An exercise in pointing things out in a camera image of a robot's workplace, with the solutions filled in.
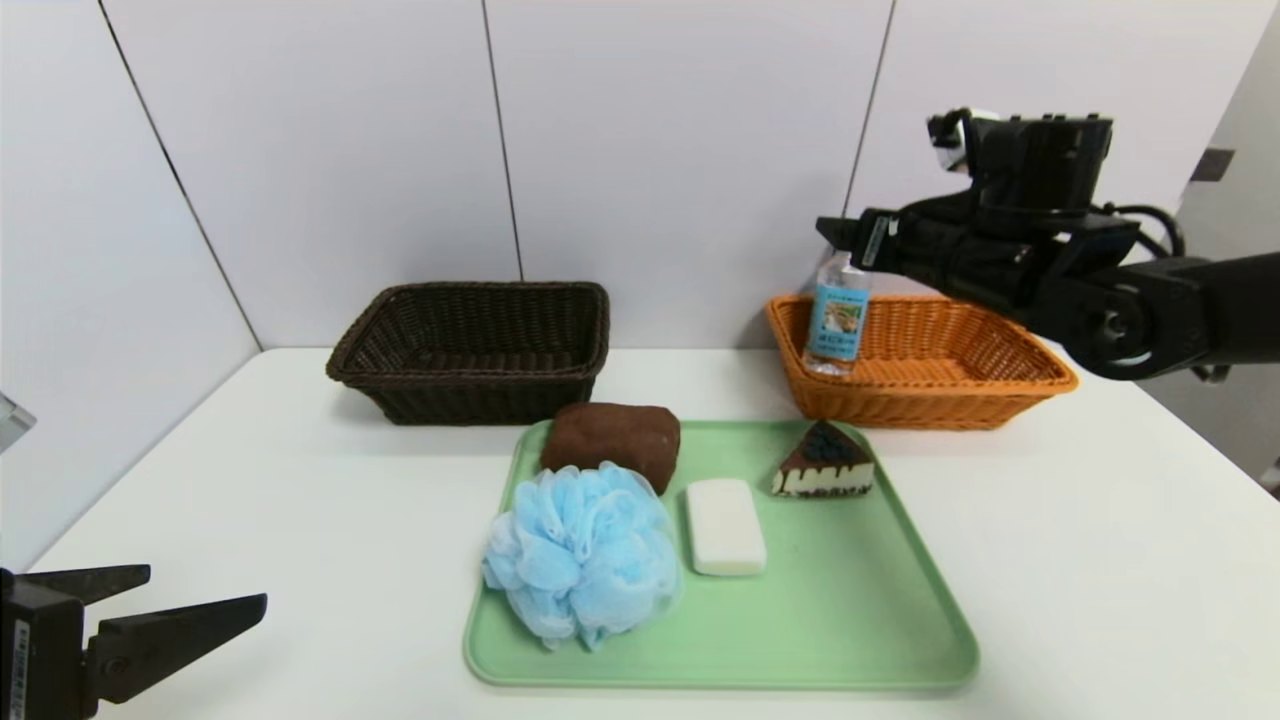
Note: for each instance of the clear water bottle blue cap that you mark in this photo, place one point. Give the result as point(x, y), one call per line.
point(838, 320)

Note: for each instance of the dark brown wicker basket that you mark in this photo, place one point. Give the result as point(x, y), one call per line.
point(470, 390)

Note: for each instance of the light green plastic tray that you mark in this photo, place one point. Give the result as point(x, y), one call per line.
point(830, 600)

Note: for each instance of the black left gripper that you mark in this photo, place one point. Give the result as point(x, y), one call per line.
point(28, 648)

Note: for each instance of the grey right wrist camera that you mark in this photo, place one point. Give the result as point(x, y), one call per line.
point(1040, 160)

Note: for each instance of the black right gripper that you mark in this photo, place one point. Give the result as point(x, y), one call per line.
point(877, 241)

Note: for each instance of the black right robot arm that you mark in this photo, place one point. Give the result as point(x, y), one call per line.
point(1180, 310)

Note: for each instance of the orange wicker basket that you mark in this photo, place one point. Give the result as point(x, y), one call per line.
point(930, 400)

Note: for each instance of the dark wall fitting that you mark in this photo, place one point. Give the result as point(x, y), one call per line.
point(1212, 166)

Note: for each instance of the light blue mesh bath loofah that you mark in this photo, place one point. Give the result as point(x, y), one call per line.
point(585, 555)

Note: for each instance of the white soap bar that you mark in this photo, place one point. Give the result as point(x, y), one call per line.
point(725, 525)

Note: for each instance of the brown bread loaf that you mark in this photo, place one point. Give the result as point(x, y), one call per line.
point(610, 435)

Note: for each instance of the chocolate blueberry cake slice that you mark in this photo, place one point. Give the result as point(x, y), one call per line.
point(825, 470)

